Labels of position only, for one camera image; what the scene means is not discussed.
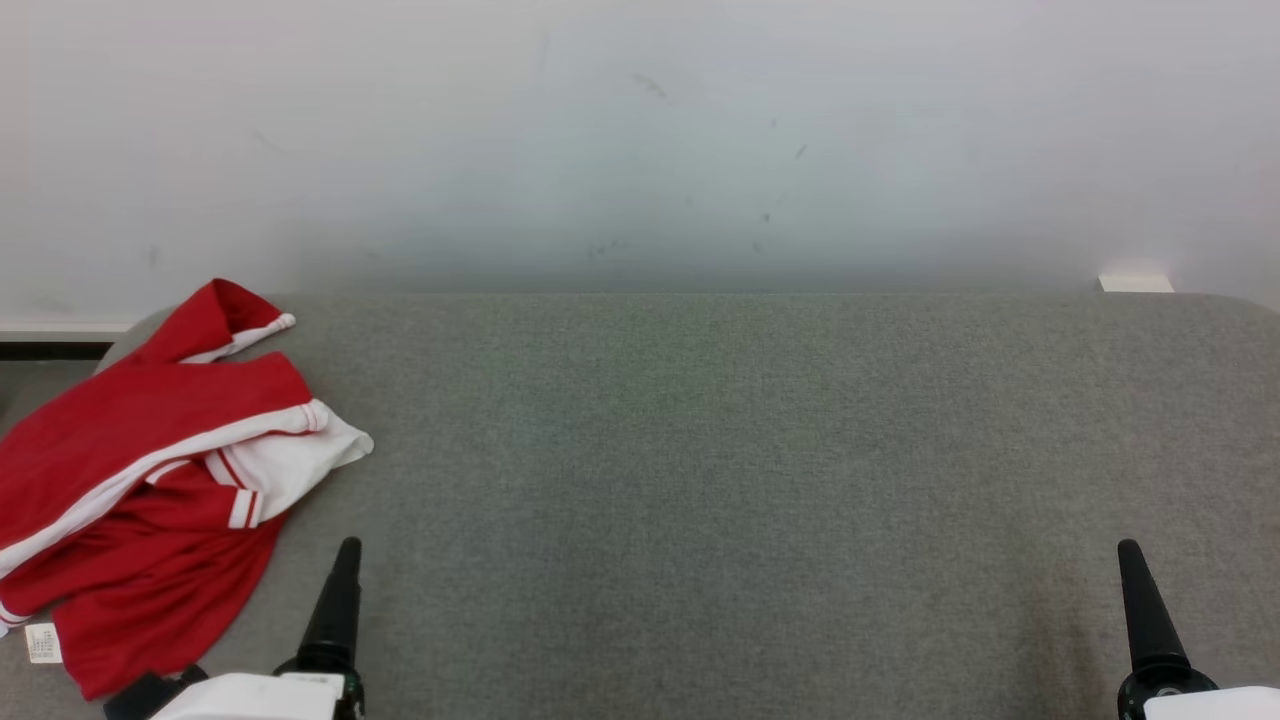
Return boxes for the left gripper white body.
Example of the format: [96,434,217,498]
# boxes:
[150,655,367,720]

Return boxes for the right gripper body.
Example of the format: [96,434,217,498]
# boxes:
[1117,665,1280,720]

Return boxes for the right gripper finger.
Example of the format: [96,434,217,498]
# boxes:
[1117,539,1191,669]

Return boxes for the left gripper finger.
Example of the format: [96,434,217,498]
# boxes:
[298,537,363,656]

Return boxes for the red Bulls basketball jersey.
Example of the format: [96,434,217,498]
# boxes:
[0,410,376,701]

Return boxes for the red shorts with white stripe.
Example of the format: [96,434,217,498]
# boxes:
[0,278,331,581]

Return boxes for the white baseboard with black strip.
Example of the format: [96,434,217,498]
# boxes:
[0,318,138,362]

